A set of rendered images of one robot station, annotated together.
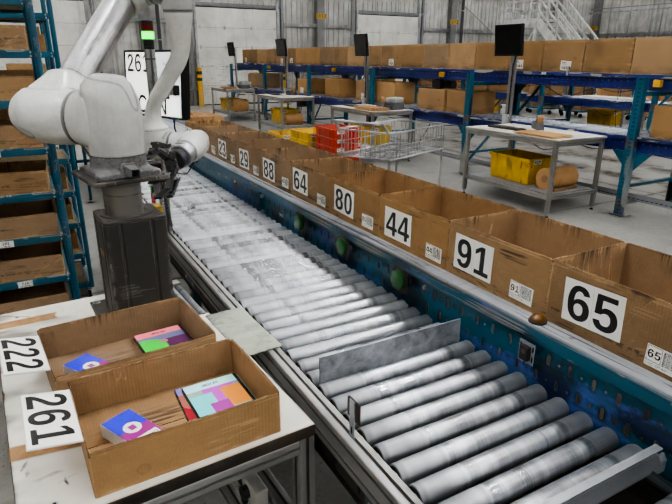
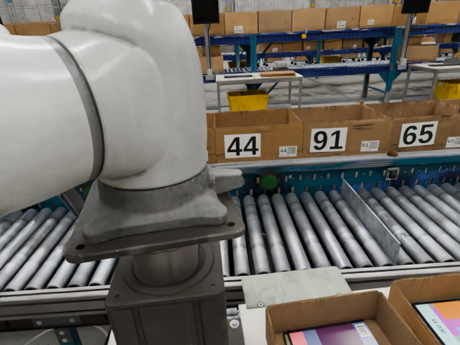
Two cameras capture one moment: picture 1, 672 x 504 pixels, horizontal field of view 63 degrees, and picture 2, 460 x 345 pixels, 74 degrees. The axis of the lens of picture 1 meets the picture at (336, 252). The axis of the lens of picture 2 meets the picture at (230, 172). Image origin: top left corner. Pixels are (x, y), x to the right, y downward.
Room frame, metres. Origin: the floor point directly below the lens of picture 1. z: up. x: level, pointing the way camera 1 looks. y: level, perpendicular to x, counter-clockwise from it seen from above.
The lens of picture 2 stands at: (1.31, 0.94, 1.42)
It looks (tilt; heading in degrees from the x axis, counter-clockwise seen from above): 25 degrees down; 298
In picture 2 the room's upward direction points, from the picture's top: 3 degrees counter-clockwise
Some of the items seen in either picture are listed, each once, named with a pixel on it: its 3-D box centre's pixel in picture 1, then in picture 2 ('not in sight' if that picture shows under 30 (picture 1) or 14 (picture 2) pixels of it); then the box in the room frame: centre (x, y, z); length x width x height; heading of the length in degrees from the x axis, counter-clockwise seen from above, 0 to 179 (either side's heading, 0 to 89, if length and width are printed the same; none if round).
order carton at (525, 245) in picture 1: (529, 258); (334, 129); (1.53, -0.57, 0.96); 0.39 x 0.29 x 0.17; 29
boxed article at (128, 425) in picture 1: (134, 434); not in sight; (0.96, 0.42, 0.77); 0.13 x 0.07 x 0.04; 54
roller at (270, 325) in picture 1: (331, 314); (271, 230); (1.64, 0.01, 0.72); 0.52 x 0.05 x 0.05; 119
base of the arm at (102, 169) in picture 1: (121, 164); (169, 181); (1.59, 0.62, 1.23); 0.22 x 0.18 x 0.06; 40
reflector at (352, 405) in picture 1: (353, 421); not in sight; (1.00, -0.04, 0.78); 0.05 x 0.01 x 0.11; 29
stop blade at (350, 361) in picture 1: (394, 351); (365, 215); (1.33, -0.16, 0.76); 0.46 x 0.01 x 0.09; 119
